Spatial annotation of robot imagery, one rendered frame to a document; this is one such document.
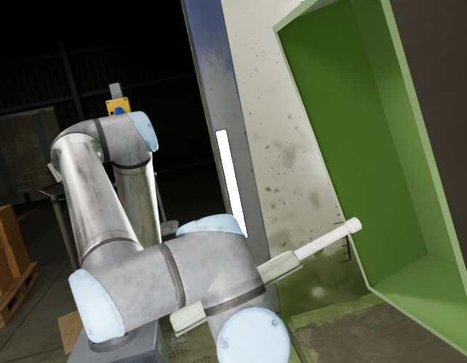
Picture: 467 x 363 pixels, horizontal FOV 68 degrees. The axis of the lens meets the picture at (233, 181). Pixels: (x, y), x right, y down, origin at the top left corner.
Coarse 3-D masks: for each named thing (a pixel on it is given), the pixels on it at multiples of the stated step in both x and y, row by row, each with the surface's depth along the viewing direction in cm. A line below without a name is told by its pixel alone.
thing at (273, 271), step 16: (352, 224) 82; (320, 240) 81; (336, 240) 81; (288, 256) 78; (304, 256) 80; (272, 272) 77; (288, 272) 77; (192, 304) 74; (176, 320) 73; (192, 320) 73
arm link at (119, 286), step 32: (64, 160) 74; (96, 160) 74; (96, 192) 59; (96, 224) 51; (128, 224) 54; (96, 256) 44; (128, 256) 44; (160, 256) 43; (96, 288) 40; (128, 288) 40; (160, 288) 42; (96, 320) 39; (128, 320) 40
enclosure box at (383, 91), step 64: (320, 0) 117; (384, 0) 78; (448, 0) 80; (320, 64) 138; (384, 64) 136; (448, 64) 83; (320, 128) 142; (384, 128) 149; (448, 128) 85; (384, 192) 154; (448, 192) 88; (384, 256) 158; (448, 256) 152; (448, 320) 125
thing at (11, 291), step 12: (36, 264) 394; (24, 276) 362; (36, 276) 391; (12, 288) 335; (24, 288) 348; (0, 300) 311; (12, 300) 336; (0, 312) 288; (12, 312) 311; (0, 324) 290
